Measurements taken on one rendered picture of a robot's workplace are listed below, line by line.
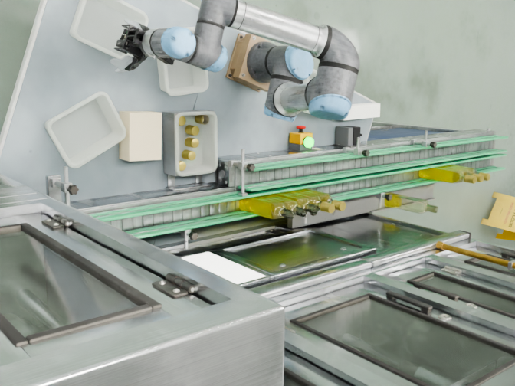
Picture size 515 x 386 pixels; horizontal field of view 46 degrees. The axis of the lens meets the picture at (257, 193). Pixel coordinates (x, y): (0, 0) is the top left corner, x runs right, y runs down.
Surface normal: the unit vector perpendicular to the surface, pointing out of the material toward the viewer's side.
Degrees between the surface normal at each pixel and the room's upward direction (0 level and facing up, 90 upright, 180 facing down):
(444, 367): 90
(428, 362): 90
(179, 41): 1
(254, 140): 0
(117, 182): 0
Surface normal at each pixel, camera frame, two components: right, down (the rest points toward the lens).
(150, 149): 0.63, 0.17
